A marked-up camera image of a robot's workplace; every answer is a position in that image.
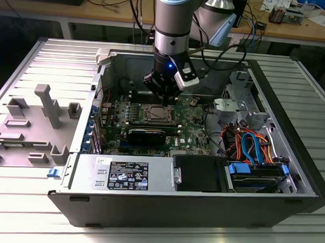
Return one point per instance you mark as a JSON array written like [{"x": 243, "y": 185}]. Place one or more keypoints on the silver green CPU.
[{"x": 162, "y": 117}]

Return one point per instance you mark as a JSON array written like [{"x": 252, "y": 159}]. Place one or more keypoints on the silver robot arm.
[{"x": 172, "y": 18}]

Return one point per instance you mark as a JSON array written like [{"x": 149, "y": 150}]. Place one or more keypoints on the silver coin cell battery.
[{"x": 193, "y": 102}]

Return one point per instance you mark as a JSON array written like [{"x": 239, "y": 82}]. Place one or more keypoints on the green motherboard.
[{"x": 190, "y": 125}]

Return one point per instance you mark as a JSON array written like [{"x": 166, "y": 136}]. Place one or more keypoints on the black graphics card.
[{"x": 146, "y": 138}]

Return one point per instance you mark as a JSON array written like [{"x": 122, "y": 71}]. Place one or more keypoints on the grey case latch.
[{"x": 102, "y": 55}]

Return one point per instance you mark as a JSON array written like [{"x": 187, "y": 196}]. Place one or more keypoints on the blue card retention clip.
[
  {"x": 84, "y": 146},
  {"x": 88, "y": 127},
  {"x": 93, "y": 111}
]

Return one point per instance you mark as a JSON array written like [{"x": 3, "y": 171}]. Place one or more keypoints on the silver metal drive cage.
[{"x": 237, "y": 108}]

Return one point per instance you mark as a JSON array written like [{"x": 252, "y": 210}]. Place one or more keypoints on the black drive bay box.
[{"x": 195, "y": 173}]

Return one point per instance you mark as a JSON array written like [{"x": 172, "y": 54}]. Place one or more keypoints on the black upright box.
[{"x": 241, "y": 12}]

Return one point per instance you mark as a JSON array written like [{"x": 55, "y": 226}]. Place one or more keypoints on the small black adapter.
[{"x": 261, "y": 25}]

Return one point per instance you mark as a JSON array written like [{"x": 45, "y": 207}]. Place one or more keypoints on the blue disk carrier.
[{"x": 239, "y": 168}]

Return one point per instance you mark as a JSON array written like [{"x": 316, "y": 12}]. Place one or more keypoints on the silver power supply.
[{"x": 88, "y": 175}]

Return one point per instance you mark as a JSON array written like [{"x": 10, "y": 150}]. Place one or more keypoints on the black silver PC case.
[{"x": 175, "y": 212}]

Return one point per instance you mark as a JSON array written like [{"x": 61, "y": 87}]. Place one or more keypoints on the metal finned heat sink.
[{"x": 277, "y": 14}]

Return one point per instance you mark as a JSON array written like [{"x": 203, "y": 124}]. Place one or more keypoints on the white printed paper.
[{"x": 273, "y": 4}]

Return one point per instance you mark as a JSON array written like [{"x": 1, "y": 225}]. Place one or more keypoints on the hard disk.
[{"x": 251, "y": 184}]

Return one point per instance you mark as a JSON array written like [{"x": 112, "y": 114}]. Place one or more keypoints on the grey parts rack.
[{"x": 33, "y": 138}]

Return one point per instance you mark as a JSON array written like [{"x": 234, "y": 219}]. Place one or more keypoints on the wooden workbench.
[{"x": 293, "y": 32}]

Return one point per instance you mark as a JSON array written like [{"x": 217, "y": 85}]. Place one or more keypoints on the blue plastic latch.
[{"x": 53, "y": 173}]

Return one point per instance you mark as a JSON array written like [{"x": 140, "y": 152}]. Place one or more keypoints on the grey electronic device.
[{"x": 294, "y": 16}]

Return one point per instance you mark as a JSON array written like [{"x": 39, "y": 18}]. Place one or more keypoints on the green RAM stick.
[{"x": 17, "y": 144}]

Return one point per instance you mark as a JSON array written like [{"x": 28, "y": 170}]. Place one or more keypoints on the clear plastic bag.
[{"x": 321, "y": 20}]

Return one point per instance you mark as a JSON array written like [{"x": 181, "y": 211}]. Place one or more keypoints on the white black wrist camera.
[{"x": 186, "y": 79}]

